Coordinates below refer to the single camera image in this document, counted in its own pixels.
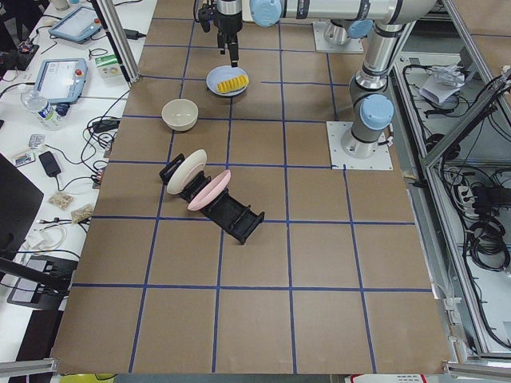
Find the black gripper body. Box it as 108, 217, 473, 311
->
198, 0, 243, 36

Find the blue plate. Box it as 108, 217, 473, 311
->
206, 65, 248, 97

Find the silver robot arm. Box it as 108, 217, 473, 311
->
342, 1, 435, 159
192, 0, 404, 67

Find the cream plate in rack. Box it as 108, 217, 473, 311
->
167, 149, 208, 195

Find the black plate rack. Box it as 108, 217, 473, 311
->
159, 157, 264, 244

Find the pink plate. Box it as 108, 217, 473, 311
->
188, 169, 231, 211

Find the white bowl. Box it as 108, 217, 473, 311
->
161, 99, 199, 132

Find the green white carton box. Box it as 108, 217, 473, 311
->
94, 54, 122, 79

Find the blue teach pendant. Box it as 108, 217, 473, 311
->
49, 6, 101, 44
34, 58, 88, 104

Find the clear water bottle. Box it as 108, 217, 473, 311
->
21, 89, 61, 131

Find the black monitor corner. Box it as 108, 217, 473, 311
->
0, 155, 44, 260

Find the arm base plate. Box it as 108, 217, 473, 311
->
312, 19, 372, 54
327, 121, 393, 171

